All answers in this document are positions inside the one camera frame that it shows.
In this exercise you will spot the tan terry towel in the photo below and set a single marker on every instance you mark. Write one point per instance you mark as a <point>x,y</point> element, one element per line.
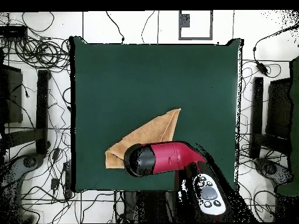
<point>154,130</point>

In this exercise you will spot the flat black box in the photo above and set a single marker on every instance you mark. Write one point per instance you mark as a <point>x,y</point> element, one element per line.
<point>12,31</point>

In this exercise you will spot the dark green table cloth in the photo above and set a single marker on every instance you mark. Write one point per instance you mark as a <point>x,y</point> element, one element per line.
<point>116,81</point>

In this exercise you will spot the small black adapter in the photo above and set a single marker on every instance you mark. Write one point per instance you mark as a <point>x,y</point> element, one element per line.
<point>56,154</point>
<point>55,183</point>

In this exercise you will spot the black power strip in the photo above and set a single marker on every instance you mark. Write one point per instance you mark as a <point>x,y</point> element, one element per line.
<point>67,179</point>

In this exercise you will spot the black stand bar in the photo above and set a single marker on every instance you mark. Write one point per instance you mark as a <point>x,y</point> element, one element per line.
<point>42,105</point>
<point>257,105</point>

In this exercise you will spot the black power adapter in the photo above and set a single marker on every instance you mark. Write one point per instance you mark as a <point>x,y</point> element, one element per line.
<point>261,67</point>

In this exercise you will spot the large black box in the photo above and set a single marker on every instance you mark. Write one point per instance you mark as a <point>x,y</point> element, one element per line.
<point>279,109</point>
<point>14,98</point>

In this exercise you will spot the dark stand base with knob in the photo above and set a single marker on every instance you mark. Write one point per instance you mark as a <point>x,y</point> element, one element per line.
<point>273,171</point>
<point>14,170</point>

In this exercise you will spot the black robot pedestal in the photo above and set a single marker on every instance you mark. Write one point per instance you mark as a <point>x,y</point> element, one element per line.
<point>149,207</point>

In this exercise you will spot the grey square frame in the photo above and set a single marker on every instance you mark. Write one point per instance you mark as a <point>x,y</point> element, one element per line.
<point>184,21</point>

